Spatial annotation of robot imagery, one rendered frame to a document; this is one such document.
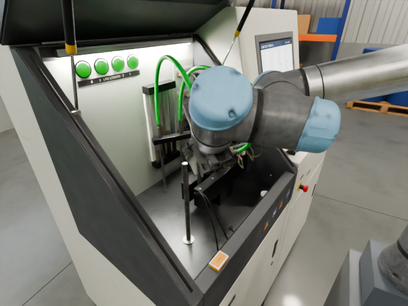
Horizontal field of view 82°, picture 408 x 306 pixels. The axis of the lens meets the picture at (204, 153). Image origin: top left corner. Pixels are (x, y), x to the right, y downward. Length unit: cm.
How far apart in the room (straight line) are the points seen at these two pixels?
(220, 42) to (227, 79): 82
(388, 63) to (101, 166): 58
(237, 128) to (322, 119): 10
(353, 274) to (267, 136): 73
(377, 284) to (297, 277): 109
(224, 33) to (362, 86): 72
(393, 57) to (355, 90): 7
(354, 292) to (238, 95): 77
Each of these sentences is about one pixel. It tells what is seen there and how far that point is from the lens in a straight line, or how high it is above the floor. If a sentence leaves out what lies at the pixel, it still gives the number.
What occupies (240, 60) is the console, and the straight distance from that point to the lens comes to 105.
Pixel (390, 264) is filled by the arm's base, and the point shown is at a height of 94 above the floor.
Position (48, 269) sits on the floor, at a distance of 211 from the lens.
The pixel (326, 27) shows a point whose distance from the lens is 591.
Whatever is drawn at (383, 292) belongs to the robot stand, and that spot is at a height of 89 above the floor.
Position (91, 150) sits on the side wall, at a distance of 62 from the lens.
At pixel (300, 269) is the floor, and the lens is 194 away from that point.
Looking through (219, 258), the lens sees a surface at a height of 96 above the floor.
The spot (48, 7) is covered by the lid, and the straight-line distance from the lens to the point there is 68.
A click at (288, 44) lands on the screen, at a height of 139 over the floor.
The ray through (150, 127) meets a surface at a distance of 100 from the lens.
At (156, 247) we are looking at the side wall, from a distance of 59.
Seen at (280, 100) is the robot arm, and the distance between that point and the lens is 31.
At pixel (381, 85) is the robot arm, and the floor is 142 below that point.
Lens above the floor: 151
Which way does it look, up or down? 30 degrees down
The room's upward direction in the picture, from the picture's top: straight up
